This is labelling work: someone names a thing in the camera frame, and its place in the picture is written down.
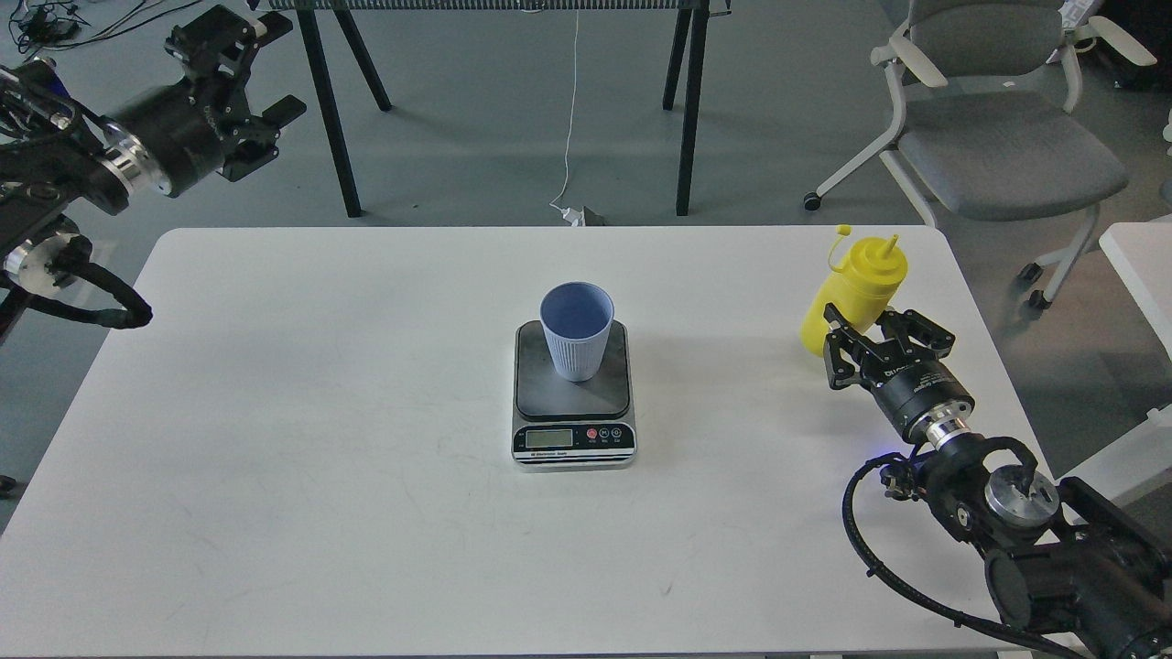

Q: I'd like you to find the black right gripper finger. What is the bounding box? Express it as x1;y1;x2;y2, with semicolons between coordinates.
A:
823;303;880;392
875;310;956;362

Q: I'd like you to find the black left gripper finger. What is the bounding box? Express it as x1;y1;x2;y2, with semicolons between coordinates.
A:
165;5;293;115
218;95;307;182

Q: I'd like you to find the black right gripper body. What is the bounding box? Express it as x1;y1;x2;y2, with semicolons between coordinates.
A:
859;356;975;444

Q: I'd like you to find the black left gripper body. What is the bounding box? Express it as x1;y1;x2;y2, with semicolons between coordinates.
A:
98;83;240;199

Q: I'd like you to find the yellow squeeze bottle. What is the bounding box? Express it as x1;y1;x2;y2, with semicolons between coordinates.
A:
799;224;908;356

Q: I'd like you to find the blue ribbed plastic cup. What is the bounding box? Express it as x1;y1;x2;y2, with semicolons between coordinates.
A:
539;281;615;381

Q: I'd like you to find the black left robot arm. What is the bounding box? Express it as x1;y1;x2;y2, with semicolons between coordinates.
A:
1;5;307;335

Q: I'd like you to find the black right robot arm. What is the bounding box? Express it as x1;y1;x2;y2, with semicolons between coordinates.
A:
823;304;1171;658

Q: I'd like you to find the black digital kitchen scale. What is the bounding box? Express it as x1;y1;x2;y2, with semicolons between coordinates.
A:
509;320;638;471

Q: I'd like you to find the black trestle table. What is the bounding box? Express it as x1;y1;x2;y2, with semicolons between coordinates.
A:
222;1;754;225

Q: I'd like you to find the grey office chair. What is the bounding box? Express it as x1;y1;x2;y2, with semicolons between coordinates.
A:
803;1;1158;311

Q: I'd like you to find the white side table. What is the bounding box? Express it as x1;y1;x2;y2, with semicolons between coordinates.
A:
1058;215;1168;507

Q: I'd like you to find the white power adapter on floor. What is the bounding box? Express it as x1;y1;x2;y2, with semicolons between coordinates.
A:
560;206;606;227

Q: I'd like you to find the black cable bundle on floor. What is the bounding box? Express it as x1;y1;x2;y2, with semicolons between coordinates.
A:
0;0;207;56

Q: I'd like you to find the white hanging cable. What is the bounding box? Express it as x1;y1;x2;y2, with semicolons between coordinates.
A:
550;7;582;213

